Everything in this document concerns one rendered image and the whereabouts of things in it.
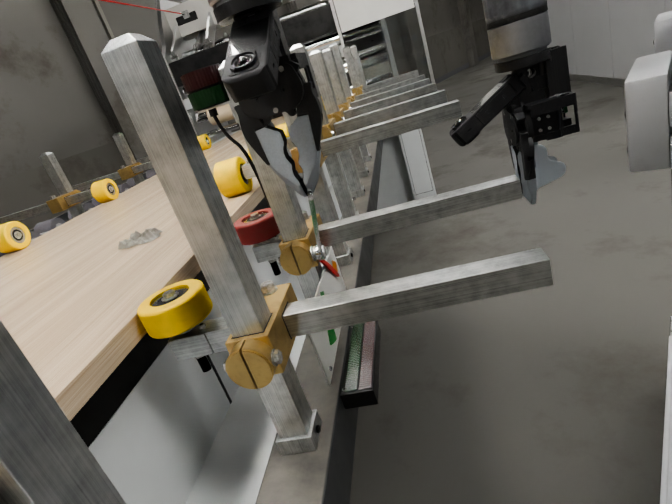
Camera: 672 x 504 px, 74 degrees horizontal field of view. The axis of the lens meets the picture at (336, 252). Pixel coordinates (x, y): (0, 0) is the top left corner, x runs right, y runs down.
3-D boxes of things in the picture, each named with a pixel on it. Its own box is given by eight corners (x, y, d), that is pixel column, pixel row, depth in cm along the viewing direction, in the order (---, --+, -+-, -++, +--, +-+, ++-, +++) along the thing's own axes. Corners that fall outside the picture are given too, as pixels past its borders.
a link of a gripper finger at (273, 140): (314, 184, 57) (290, 112, 54) (306, 198, 52) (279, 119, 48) (292, 190, 58) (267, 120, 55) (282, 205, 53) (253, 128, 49)
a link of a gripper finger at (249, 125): (297, 154, 52) (271, 78, 48) (294, 158, 50) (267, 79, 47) (260, 165, 53) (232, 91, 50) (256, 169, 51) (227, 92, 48)
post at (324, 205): (359, 283, 103) (290, 68, 86) (358, 290, 100) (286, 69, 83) (345, 286, 104) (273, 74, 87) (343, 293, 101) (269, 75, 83)
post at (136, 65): (322, 436, 56) (152, 30, 39) (318, 460, 53) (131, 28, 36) (297, 440, 57) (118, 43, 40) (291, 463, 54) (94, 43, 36)
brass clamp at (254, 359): (308, 314, 58) (295, 280, 56) (285, 385, 45) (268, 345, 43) (264, 323, 59) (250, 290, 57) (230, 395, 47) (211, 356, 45)
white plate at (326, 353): (348, 292, 85) (333, 245, 82) (332, 384, 62) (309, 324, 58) (346, 292, 85) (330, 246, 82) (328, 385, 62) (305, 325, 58)
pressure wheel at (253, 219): (303, 259, 81) (281, 200, 77) (294, 279, 74) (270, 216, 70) (262, 268, 83) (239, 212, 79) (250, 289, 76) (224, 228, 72)
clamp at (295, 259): (328, 238, 80) (319, 212, 78) (316, 272, 68) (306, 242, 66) (298, 245, 81) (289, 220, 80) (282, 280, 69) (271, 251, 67)
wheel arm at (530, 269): (545, 277, 48) (539, 242, 47) (555, 293, 45) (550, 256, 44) (191, 350, 58) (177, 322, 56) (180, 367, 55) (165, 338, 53)
